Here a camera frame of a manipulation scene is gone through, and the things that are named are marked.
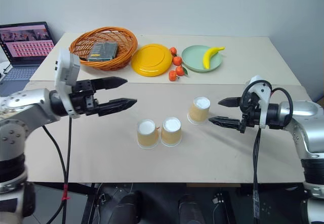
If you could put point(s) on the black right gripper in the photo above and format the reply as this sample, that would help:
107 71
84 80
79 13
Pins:
251 117

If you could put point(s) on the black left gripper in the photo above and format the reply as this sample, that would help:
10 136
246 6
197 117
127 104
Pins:
82 100

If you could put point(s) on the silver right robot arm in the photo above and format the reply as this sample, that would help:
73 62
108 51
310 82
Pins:
308 123

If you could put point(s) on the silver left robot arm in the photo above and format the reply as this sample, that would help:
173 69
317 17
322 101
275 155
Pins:
22 107

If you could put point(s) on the yellow paper cup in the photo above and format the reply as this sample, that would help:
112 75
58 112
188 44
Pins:
147 138
198 114
171 135

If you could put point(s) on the dark rectangular box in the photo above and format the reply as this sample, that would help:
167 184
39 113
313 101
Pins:
103 51

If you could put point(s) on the orange wicker basket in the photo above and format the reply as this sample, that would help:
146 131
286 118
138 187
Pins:
124 44

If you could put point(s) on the yellow plastic plate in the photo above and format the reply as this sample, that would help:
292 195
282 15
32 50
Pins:
152 59

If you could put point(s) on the yellow toy banana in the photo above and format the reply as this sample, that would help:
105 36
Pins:
208 58

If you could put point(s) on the small orange tangerine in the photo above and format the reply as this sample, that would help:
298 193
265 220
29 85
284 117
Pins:
177 61
180 70
173 51
172 75

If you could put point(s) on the green plastic plate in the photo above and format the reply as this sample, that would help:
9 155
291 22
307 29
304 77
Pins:
192 58

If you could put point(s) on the open grey laptop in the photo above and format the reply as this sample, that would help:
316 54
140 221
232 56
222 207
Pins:
22 44

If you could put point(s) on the dark rounded shape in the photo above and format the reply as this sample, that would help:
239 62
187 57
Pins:
189 208
126 208

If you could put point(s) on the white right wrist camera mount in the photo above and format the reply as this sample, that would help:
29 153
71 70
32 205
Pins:
263 95

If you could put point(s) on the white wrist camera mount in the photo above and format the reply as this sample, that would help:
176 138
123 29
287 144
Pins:
66 67
263 95

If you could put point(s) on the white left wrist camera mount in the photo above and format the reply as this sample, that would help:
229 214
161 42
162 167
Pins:
66 67

